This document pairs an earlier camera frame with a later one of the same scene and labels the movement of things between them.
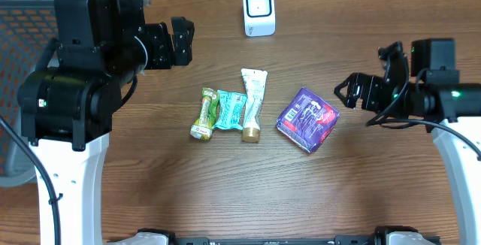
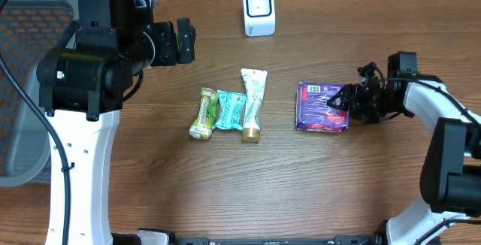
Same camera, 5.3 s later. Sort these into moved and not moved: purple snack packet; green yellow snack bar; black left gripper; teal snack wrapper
Moved: purple snack packet
Not moved: teal snack wrapper; black left gripper; green yellow snack bar
